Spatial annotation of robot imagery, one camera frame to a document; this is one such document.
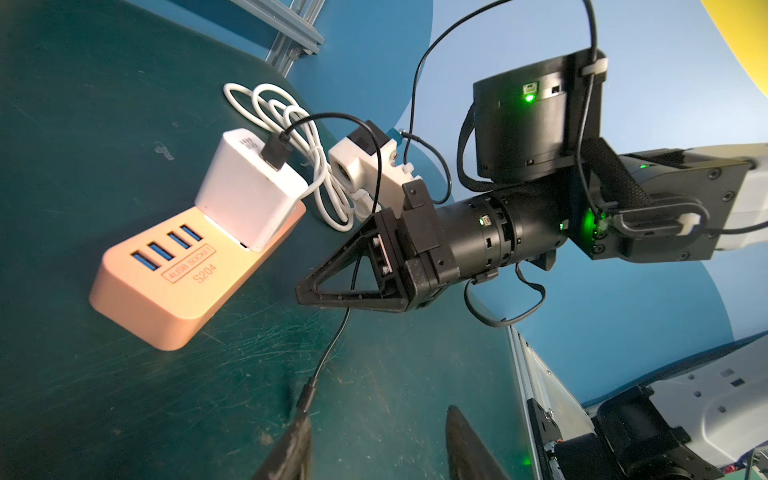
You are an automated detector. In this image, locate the black usb cable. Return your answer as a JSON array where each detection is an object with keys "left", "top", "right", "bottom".
[{"left": 260, "top": 112, "right": 385, "bottom": 415}]

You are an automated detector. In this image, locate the white usb charger adapter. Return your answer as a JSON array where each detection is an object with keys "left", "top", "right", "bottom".
[{"left": 194, "top": 128, "right": 308, "bottom": 251}]

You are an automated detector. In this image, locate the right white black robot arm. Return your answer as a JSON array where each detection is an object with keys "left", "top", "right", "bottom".
[{"left": 296, "top": 48, "right": 767, "bottom": 479}]

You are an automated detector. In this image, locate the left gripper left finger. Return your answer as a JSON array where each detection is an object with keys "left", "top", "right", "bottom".
[{"left": 252, "top": 414, "right": 312, "bottom": 480}]

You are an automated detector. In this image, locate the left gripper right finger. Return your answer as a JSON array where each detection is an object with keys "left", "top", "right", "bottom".
[{"left": 445, "top": 405, "right": 509, "bottom": 480}]

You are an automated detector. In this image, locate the white coiled power cord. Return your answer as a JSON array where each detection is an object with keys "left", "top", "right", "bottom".
[{"left": 223, "top": 82, "right": 379, "bottom": 233}]

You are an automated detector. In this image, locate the orange power strip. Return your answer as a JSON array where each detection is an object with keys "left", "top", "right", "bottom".
[{"left": 89, "top": 206, "right": 306, "bottom": 351}]

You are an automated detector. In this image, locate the aluminium cage frame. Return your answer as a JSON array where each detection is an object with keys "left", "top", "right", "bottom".
[{"left": 232, "top": 0, "right": 325, "bottom": 77}]

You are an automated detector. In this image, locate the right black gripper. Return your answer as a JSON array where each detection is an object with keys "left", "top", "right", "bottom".
[{"left": 295, "top": 180, "right": 459, "bottom": 312}]

